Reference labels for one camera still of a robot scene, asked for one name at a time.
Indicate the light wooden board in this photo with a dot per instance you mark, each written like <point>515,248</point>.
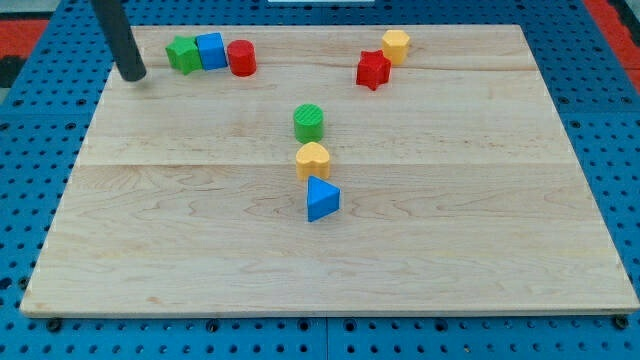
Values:
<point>460,192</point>

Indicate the blue triangle block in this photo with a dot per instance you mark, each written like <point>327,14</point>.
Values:
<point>323,198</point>

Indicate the yellow heart block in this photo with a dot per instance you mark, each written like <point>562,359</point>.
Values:
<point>312,159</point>

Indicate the green cylinder block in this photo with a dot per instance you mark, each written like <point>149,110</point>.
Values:
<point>308,123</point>

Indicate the red star block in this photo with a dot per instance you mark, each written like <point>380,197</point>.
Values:
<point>373,69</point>

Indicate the red cylinder block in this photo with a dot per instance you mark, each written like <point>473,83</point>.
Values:
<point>242,58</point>

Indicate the yellow hexagon block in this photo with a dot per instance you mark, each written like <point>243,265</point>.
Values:
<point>395,46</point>

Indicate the blue cube block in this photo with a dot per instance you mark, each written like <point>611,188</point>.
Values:
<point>212,51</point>

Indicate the green star block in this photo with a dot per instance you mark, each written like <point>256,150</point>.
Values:
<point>184,55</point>

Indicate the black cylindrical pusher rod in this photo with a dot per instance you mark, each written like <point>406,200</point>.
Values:
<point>116,28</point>

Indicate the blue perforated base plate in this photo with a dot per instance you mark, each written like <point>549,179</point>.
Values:
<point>49,107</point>

